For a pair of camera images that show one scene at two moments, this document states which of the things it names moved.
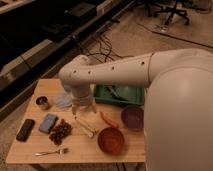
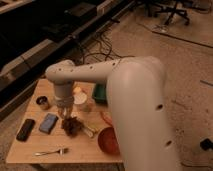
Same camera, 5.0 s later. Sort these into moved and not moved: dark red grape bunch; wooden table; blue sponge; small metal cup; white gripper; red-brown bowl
Moved: dark red grape bunch; white gripper
Not moved: blue sponge; red-brown bowl; wooden table; small metal cup
